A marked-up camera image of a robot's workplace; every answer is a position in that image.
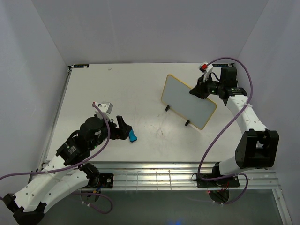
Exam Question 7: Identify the blue label sticker right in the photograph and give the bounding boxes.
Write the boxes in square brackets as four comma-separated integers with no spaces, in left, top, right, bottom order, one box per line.
[212,63,229,68]

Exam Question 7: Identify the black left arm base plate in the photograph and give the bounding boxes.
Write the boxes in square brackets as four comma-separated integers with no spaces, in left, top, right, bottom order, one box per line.
[87,173,114,189]

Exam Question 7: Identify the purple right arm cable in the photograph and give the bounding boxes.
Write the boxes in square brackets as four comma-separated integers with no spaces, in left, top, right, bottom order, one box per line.
[187,57,254,205]

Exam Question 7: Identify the blue label sticker left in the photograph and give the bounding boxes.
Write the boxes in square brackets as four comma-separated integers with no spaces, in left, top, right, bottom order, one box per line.
[73,64,90,68]

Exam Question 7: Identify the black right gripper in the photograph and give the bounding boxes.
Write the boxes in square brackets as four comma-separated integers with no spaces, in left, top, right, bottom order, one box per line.
[189,74,224,99]

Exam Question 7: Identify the aluminium frame rails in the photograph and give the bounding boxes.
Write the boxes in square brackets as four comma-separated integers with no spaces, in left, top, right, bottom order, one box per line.
[27,63,293,225]

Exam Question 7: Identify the blue whiteboard eraser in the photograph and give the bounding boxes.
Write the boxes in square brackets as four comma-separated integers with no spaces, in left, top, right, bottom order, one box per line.
[128,130,137,143]

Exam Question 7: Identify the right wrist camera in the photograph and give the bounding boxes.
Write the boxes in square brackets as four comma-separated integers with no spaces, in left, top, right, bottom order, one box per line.
[199,62,213,82]

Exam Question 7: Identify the wire whiteboard stand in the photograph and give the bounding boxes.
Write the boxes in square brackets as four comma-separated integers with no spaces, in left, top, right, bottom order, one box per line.
[165,105,190,127]

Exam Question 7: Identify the yellow framed small whiteboard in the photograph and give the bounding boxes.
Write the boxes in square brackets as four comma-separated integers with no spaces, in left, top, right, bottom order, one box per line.
[161,75,217,130]

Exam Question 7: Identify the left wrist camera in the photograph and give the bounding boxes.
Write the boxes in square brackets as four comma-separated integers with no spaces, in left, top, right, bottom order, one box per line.
[93,101,113,120]

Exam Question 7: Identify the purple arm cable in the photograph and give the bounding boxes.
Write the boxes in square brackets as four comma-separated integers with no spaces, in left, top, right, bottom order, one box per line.
[187,57,254,205]
[0,103,113,214]

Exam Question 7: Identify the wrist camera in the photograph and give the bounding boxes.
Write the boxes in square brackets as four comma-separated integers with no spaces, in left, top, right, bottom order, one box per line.
[199,62,213,82]
[93,101,113,120]

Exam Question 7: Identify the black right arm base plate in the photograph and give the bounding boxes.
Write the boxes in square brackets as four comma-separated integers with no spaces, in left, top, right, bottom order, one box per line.
[192,173,240,188]

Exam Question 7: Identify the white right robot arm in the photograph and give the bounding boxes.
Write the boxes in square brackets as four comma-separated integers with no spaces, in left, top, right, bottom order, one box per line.
[189,63,279,186]

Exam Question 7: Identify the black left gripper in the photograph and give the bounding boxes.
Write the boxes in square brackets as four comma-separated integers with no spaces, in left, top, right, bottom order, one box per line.
[90,114,132,150]

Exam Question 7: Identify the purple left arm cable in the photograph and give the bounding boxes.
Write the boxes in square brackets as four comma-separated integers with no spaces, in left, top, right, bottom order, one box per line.
[0,103,113,214]

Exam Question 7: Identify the blue label sticker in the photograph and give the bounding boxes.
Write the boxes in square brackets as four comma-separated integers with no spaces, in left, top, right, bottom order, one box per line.
[73,64,90,68]
[212,63,229,68]

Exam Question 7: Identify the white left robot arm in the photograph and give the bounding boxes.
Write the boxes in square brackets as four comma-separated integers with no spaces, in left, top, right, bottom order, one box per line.
[3,116,133,225]

